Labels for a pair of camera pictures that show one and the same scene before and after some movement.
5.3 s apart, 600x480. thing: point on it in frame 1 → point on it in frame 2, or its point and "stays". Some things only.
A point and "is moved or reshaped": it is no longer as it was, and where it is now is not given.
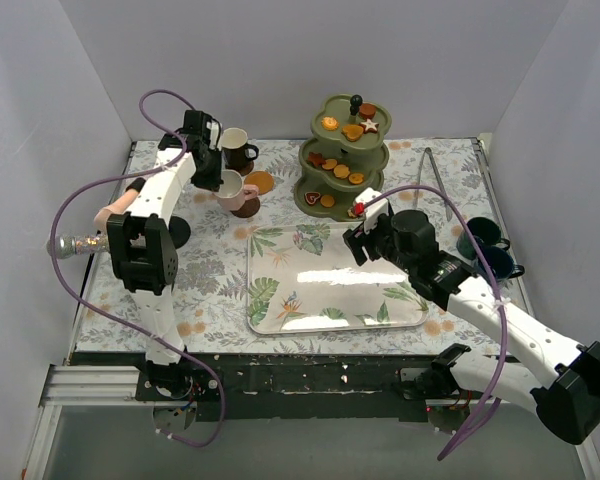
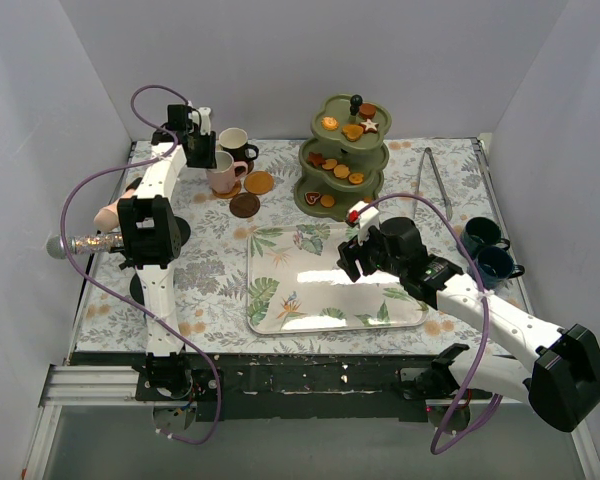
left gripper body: [208, 170] → [200, 151]
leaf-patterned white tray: [304, 278] stays
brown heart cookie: [352, 132] stays
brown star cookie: [316, 158] stays
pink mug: [233, 192] is moved or reshaped
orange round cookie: [341, 171] stays
